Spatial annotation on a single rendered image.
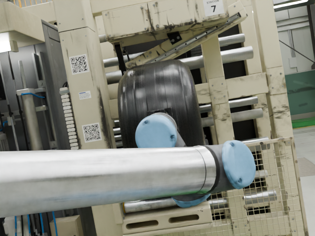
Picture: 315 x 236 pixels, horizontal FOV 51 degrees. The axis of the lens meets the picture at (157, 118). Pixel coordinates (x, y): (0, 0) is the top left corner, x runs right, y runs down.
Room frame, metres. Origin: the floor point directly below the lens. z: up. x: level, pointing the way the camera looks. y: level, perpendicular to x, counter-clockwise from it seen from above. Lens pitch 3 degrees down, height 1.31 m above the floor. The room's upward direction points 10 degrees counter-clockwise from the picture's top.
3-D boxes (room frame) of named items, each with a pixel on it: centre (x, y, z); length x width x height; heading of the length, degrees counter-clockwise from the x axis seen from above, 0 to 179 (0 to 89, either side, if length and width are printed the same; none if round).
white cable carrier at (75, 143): (1.42, 0.36, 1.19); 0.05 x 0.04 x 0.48; 175
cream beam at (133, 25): (1.72, -0.13, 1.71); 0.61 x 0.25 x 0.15; 85
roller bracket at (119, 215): (1.46, 0.20, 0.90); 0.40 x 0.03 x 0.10; 175
